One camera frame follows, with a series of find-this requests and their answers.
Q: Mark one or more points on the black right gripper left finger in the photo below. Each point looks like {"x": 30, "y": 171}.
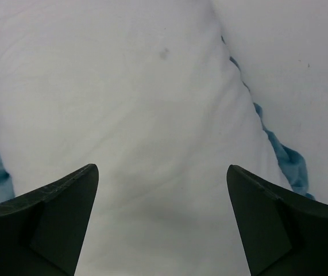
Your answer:
{"x": 42, "y": 231}

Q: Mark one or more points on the blue ruffled pillowcase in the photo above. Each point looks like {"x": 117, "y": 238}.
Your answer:
{"x": 146, "y": 90}

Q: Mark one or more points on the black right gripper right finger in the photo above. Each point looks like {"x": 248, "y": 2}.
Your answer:
{"x": 282, "y": 232}

